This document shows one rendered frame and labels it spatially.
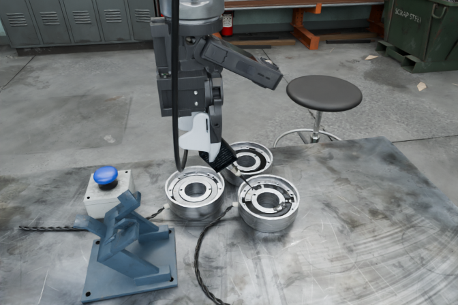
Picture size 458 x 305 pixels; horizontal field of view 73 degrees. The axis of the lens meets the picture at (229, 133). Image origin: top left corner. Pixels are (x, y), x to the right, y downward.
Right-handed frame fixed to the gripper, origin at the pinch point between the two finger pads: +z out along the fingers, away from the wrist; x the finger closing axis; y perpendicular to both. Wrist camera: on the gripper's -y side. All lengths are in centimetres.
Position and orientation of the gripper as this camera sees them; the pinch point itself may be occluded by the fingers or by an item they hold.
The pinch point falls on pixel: (214, 148)
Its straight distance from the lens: 48.8
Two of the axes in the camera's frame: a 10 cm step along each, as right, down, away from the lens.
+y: -9.8, 1.0, -1.6
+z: 0.0, 8.3, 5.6
